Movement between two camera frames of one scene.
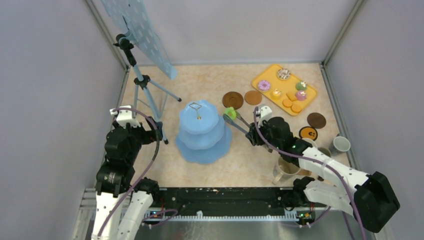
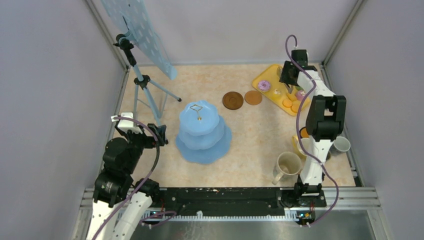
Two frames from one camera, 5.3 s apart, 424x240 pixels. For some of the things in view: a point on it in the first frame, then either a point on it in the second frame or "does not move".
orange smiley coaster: (308, 132) does not move
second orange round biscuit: (296, 108) does not move
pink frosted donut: (264, 85) does not move
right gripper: (255, 129) -> (283, 78)
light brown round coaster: (253, 97) does not move
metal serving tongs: (236, 124) -> (289, 87)
